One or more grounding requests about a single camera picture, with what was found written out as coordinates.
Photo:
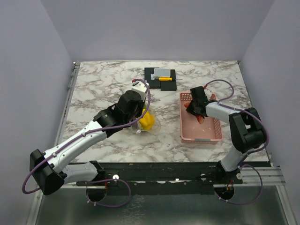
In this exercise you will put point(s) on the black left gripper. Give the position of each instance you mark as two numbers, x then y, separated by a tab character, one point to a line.
140	113

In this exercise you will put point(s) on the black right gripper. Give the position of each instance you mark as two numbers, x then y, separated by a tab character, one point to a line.
190	109

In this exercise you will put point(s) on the red toy watermelon slice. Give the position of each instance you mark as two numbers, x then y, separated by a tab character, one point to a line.
199	118

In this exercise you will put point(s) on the yellow toy bell pepper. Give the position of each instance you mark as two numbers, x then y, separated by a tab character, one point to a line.
147	121

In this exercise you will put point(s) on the pink perforated plastic basket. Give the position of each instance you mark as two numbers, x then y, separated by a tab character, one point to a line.
192	130

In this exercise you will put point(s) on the clear polka dot zip bag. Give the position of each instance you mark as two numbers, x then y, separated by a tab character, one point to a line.
136	127

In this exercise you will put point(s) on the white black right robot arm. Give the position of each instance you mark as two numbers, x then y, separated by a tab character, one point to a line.
246	129

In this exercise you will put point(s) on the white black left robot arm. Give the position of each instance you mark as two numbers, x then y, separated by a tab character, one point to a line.
52	168

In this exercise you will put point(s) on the grey rectangular box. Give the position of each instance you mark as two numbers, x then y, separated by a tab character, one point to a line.
162	72

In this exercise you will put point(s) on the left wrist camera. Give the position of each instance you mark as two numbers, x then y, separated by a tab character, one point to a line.
140	88

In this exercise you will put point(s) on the yellow handled screwdriver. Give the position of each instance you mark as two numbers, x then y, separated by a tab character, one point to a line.
168	79

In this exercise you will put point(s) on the black metal front rail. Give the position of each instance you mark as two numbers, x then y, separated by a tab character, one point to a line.
115	179

